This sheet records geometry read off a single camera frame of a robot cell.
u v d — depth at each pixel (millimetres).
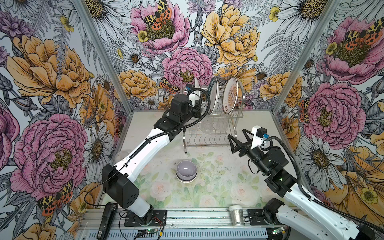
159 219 731
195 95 577
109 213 758
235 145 610
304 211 487
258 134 574
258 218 731
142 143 477
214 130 1028
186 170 849
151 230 712
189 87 606
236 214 715
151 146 483
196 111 606
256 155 594
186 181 795
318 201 465
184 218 760
